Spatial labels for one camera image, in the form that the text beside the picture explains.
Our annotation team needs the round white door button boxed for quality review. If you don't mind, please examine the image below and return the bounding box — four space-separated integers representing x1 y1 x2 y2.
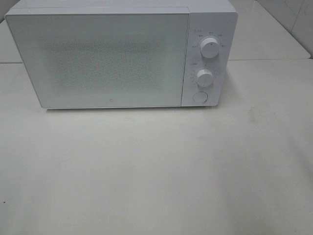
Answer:
193 92 208 104

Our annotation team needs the white dial knob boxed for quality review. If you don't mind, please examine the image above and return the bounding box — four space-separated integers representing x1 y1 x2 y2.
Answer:
200 36 220 59
196 70 214 87

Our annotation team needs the white microwave door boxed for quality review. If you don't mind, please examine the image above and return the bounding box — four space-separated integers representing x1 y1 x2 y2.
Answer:
7 14 189 109

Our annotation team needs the white microwave oven body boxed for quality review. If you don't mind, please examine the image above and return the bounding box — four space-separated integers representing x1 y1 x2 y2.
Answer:
5 7 238 109

